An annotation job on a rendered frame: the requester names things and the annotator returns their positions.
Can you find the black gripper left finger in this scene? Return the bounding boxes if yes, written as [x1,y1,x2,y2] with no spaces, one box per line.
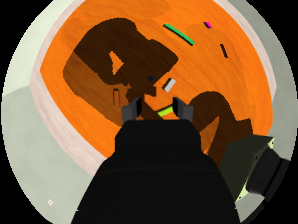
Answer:
[121,97,142,124]

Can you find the magenta rod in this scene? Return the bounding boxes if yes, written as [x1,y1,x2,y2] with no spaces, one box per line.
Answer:
[205,22,212,29]

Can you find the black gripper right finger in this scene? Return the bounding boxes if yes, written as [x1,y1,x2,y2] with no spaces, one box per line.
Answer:
[172,97,194,123]

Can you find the grey rod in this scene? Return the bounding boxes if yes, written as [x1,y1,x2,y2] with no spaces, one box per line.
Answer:
[164,78,176,92]

